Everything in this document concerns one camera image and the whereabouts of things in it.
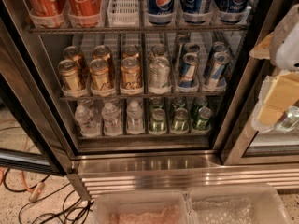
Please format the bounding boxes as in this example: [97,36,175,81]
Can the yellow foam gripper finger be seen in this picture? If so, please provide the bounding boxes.
[255,72,299,126]
[249,33,273,60]

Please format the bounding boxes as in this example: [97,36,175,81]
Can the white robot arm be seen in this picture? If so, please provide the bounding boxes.
[249,4,299,131]

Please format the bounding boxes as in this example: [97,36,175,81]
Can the back right Red Bull can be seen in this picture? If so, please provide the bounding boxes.
[208,41,229,59]

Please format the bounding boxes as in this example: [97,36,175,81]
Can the red bull can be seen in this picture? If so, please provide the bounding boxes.
[182,43,200,55]
[208,41,229,59]
[205,52,231,90]
[178,53,199,88]

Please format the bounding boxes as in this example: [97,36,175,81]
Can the front right Red Bull can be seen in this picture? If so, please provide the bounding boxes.
[205,52,231,90]

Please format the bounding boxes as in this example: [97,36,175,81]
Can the closed right fridge door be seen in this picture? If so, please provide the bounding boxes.
[215,0,294,165]

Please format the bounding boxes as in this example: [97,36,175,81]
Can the back left Red Bull can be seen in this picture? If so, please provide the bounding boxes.
[182,43,200,55]

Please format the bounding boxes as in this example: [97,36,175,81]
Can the front left Red Bull can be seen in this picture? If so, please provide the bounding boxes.
[178,53,199,88]

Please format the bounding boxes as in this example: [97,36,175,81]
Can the front right green can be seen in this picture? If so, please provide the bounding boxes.
[192,106,213,131]

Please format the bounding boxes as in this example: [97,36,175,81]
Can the green can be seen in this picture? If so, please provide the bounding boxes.
[171,108,189,133]
[149,108,166,133]
[192,106,213,131]

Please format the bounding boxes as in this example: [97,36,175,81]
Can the back silver can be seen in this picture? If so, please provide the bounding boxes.
[150,44,168,60]

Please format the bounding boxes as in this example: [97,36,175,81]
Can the silver can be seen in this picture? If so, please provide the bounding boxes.
[149,57,170,89]
[150,44,168,60]

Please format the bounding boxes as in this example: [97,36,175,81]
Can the front silver can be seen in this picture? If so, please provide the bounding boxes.
[149,57,170,89]

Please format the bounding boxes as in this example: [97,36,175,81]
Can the front middle green can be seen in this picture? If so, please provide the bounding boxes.
[171,108,189,133]

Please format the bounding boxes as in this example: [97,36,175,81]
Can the front left green can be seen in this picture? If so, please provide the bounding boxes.
[149,108,166,133]

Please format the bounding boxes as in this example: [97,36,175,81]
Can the gold can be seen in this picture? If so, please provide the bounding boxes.
[58,59,84,91]
[89,58,114,91]
[121,45,140,59]
[121,57,142,90]
[64,46,88,78]
[93,45,115,77]

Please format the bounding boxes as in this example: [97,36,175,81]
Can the right red Coca-Cola can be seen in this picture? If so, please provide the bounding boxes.
[69,0,102,27]

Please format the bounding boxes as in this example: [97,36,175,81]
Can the red coca-cola can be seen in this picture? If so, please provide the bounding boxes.
[69,0,102,27]
[29,0,65,28]

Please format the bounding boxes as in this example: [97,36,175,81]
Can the back left gold can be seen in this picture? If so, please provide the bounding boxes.
[64,46,88,78]

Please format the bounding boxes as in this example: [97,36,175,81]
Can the front left gold can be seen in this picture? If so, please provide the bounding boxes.
[58,59,84,91]

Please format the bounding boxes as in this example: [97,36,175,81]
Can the stainless steel fridge base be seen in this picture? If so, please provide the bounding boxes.
[67,152,299,201]

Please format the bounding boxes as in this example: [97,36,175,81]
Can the left red Coca-Cola can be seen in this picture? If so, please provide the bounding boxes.
[29,0,65,28]

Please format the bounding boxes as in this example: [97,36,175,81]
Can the open glass fridge door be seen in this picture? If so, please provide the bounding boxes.
[0,7,72,175]

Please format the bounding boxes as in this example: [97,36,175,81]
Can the right clear plastic bin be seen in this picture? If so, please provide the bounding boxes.
[187,185,292,224]

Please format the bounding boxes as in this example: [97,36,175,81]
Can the clear plastic bin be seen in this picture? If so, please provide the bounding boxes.
[187,185,292,224]
[93,190,190,224]

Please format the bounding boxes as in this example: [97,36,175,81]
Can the right water bottle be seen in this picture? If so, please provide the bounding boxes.
[126,101,144,134]

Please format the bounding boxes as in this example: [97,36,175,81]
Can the water bottle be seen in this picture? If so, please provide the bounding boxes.
[101,102,121,135]
[126,101,144,134]
[75,105,100,138]

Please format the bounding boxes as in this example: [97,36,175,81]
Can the middle water bottle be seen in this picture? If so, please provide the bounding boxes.
[101,102,121,135]

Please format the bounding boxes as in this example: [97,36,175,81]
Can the left clear plastic bin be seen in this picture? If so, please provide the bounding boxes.
[93,190,190,224]

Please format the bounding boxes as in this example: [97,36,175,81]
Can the left water bottle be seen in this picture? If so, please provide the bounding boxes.
[75,105,100,138]

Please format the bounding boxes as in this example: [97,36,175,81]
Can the middle wire fridge shelf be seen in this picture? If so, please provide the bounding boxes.
[60,91,225,101]

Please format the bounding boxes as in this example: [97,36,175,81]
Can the wire fridge shelf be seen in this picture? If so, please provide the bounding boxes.
[28,24,249,35]
[60,91,225,101]

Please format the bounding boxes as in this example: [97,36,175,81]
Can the top wire fridge shelf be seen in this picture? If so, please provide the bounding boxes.
[28,24,249,35]

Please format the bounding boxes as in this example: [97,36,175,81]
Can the black floor cables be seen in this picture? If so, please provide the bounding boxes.
[2,167,95,224]

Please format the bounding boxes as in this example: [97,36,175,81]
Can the orange extension cord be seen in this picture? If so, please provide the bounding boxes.
[0,119,36,194]

